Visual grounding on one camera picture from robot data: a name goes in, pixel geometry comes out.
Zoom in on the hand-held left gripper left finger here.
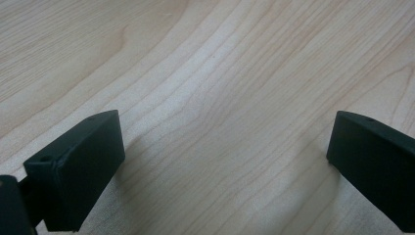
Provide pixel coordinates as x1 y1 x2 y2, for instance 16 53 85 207
23 109 126 233

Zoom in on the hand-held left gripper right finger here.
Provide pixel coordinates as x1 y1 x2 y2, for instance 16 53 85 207
326 110 415 234

